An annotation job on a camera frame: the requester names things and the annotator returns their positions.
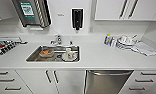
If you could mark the stainless steel dishwasher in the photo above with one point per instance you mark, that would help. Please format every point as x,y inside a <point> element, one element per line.
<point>105,83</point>

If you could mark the small chrome counter button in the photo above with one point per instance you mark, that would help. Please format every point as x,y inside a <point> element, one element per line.
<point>71,42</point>

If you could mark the white mug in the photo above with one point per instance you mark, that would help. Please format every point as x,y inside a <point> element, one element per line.
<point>124,39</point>
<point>69,51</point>

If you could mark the white plate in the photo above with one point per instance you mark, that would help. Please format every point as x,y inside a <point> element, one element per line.
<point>69,58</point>

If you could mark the chrome faucet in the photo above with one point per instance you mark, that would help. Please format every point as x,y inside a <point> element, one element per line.
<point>57,40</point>

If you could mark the black soap dispenser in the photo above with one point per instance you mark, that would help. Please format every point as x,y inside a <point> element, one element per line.
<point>77,18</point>

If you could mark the dish soap bottle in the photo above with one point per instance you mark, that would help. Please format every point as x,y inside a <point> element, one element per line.
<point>108,39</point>

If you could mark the bowl with orange food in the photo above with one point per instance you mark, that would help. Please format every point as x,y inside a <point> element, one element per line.
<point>45,52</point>

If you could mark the small white cup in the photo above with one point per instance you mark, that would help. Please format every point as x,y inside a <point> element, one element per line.
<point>113,42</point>

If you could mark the steel kitchen sink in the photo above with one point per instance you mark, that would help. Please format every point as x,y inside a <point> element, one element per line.
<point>32,57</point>

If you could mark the white base cabinet with doors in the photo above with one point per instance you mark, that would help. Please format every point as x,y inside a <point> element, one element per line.
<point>37,81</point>

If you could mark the steel paper towel dispenser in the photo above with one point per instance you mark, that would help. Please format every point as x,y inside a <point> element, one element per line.
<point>27,11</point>

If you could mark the white plastic container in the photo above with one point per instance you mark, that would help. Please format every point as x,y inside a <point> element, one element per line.
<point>12,39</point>

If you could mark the white drawer cabinet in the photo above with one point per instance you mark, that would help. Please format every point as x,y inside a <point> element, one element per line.
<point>144,83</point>

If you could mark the white wall outlet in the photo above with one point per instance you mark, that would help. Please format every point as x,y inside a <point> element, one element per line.
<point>90,29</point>

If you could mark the small wall label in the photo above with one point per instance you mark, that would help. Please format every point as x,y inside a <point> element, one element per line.
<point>60,14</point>

